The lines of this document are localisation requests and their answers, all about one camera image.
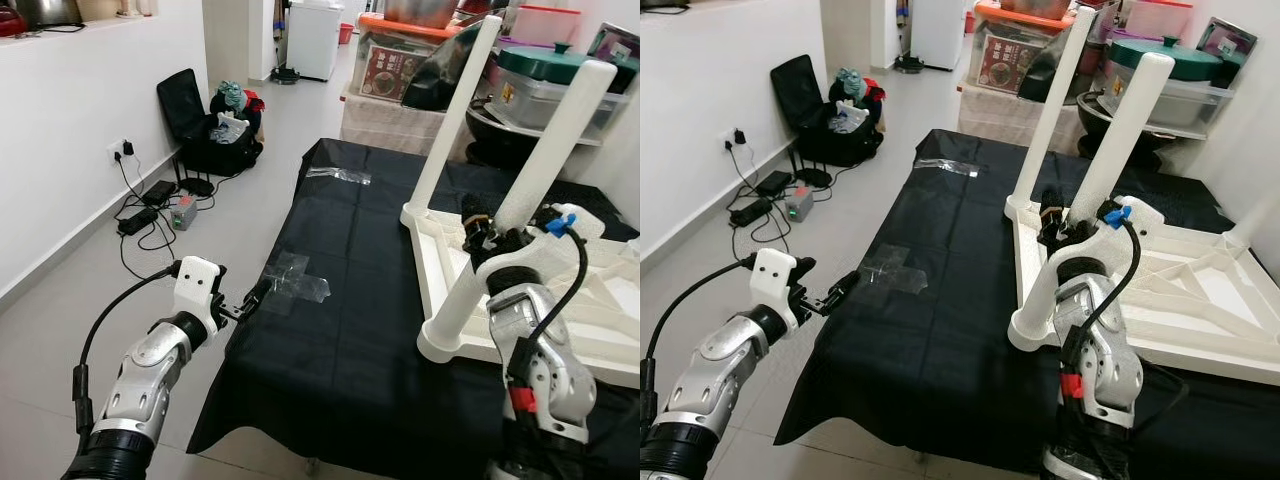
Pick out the green pot with lid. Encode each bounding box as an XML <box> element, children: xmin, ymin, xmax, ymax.
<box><xmin>1108</xmin><ymin>35</ymin><xmax>1226</xmax><ymax>81</ymax></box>
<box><xmin>497</xmin><ymin>42</ymin><xmax>640</xmax><ymax>86</ymax></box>

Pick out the black looped floor cable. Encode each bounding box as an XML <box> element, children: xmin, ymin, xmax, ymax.
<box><xmin>730</xmin><ymin>145</ymin><xmax>796</xmax><ymax>273</ymax></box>
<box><xmin>115</xmin><ymin>155</ymin><xmax>181</xmax><ymax>281</ymax></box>

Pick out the white plastic packet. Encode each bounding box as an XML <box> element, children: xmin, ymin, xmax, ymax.
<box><xmin>212</xmin><ymin>113</ymin><xmax>253</xmax><ymax>146</ymax></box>
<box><xmin>830</xmin><ymin>102</ymin><xmax>873</xmax><ymax>136</ymax></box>

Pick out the black floor cloth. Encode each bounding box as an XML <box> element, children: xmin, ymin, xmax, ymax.
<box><xmin>775</xmin><ymin>128</ymin><xmax>1280</xmax><ymax>476</ymax></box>
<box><xmin>188</xmin><ymin>138</ymin><xmax>640</xmax><ymax>480</ymax></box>

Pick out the pink plastic container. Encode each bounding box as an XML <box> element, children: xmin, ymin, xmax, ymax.
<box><xmin>1125</xmin><ymin>0</ymin><xmax>1194</xmax><ymax>39</ymax></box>
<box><xmin>510</xmin><ymin>5</ymin><xmax>583</xmax><ymax>46</ymax></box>

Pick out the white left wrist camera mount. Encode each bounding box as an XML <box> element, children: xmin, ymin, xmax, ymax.
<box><xmin>750</xmin><ymin>248</ymin><xmax>804</xmax><ymax>331</ymax></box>
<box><xmin>172</xmin><ymin>257</ymin><xmax>226</xmax><ymax>336</ymax></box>

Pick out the white appliance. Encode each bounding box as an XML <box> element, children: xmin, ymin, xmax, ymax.
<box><xmin>910</xmin><ymin>0</ymin><xmax>966</xmax><ymax>71</ymax></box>
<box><xmin>287</xmin><ymin>0</ymin><xmax>344</xmax><ymax>81</ymax></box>

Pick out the clear tape cross patch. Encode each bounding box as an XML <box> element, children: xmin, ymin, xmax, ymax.
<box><xmin>858</xmin><ymin>245</ymin><xmax>931</xmax><ymax>301</ymax></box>
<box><xmin>260</xmin><ymin>252</ymin><xmax>333</xmax><ymax>316</ymax></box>

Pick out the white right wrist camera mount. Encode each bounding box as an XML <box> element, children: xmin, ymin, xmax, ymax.
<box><xmin>478</xmin><ymin>205</ymin><xmax>608</xmax><ymax>296</ymax></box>
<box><xmin>1045</xmin><ymin>195</ymin><xmax>1168</xmax><ymax>291</ymax></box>

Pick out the beige cloth-covered stand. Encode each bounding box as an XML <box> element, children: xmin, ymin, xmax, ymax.
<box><xmin>340</xmin><ymin>95</ymin><xmax>476</xmax><ymax>161</ymax></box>
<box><xmin>955</xmin><ymin>85</ymin><xmax>1086</xmax><ymax>153</ymax></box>

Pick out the metal pot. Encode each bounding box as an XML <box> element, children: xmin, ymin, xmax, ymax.
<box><xmin>383</xmin><ymin>0</ymin><xmax>461</xmax><ymax>28</ymax></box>
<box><xmin>1000</xmin><ymin>0</ymin><xmax>1073</xmax><ymax>18</ymax></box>

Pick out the printed cardboard box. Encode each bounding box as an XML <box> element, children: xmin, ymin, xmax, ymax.
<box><xmin>590</xmin><ymin>22</ymin><xmax>640</xmax><ymax>71</ymax></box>
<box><xmin>1198</xmin><ymin>17</ymin><xmax>1259</xmax><ymax>86</ymax></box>

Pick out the black open bag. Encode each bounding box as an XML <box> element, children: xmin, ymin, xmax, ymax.
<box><xmin>157</xmin><ymin>68</ymin><xmax>266</xmax><ymax>179</ymax></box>
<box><xmin>770</xmin><ymin>55</ymin><xmax>886</xmax><ymax>168</ymax></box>

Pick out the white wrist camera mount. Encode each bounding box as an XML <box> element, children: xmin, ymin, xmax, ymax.
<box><xmin>750</xmin><ymin>248</ymin><xmax>804</xmax><ymax>331</ymax></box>
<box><xmin>172</xmin><ymin>257</ymin><xmax>226</xmax><ymax>336</ymax></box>
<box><xmin>478</xmin><ymin>205</ymin><xmax>608</xmax><ymax>296</ymax></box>
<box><xmin>1045</xmin><ymin>195</ymin><xmax>1168</xmax><ymax>291</ymax></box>

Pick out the black wok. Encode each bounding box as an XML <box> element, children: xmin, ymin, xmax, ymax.
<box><xmin>1078</xmin><ymin>92</ymin><xmax>1176</xmax><ymax>166</ymax></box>
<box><xmin>465</xmin><ymin>100</ymin><xmax>601</xmax><ymax>171</ymax></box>

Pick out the orange-lidded storage box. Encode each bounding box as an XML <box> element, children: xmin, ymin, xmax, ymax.
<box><xmin>975</xmin><ymin>2</ymin><xmax>1076</xmax><ymax>93</ymax></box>
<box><xmin>360</xmin><ymin>14</ymin><xmax>466</xmax><ymax>101</ymax></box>

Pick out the black glossy bag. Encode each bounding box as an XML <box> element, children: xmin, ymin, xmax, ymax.
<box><xmin>1018</xmin><ymin>12</ymin><xmax>1096</xmax><ymax>103</ymax></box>
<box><xmin>403</xmin><ymin>25</ymin><xmax>491</xmax><ymax>111</ymax></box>

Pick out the clear tape strip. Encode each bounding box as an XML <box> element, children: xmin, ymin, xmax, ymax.
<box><xmin>305</xmin><ymin>167</ymin><xmax>373</xmax><ymax>187</ymax></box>
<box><xmin>913</xmin><ymin>158</ymin><xmax>981</xmax><ymax>178</ymax></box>

